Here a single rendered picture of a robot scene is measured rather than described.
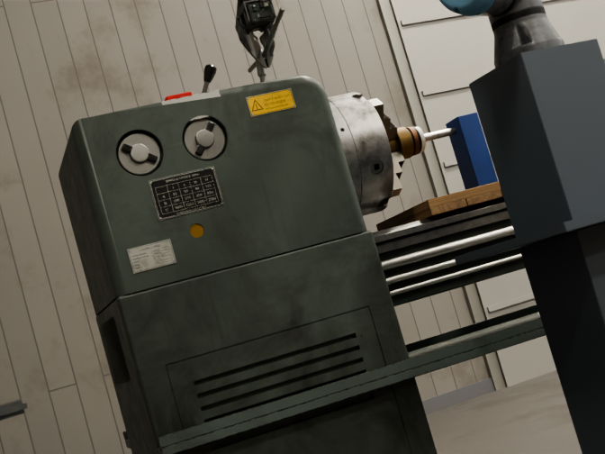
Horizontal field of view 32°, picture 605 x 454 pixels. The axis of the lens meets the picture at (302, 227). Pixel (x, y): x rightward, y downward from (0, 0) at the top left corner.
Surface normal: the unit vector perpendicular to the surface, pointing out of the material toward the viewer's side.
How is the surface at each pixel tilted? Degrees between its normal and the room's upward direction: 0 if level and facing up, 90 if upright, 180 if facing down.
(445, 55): 90
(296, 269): 90
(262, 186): 90
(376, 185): 130
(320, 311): 90
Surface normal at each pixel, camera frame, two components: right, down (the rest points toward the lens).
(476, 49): 0.37, -0.19
